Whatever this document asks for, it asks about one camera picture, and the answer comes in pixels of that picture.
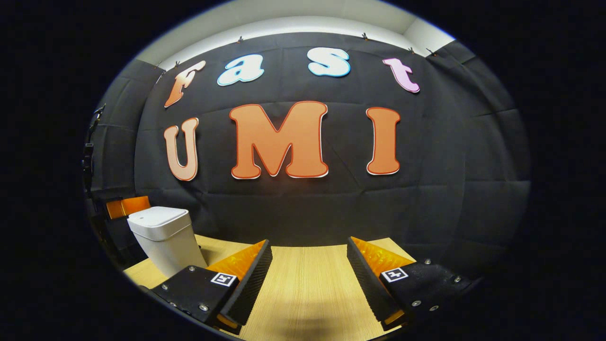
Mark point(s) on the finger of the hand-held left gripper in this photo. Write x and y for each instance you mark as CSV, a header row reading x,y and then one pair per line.
x,y
128,207

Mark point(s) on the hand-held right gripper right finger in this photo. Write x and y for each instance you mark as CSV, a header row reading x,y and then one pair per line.
x,y
367,284

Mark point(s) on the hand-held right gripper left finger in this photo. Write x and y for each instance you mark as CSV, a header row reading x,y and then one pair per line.
x,y
251,289

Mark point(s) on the white desktop garbage bin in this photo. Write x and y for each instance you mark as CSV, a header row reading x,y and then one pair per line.
x,y
165,237

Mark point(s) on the wooden desktop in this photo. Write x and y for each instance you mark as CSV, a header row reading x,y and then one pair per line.
x,y
307,289

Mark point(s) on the black backdrop cloth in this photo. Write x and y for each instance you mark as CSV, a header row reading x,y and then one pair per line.
x,y
331,208

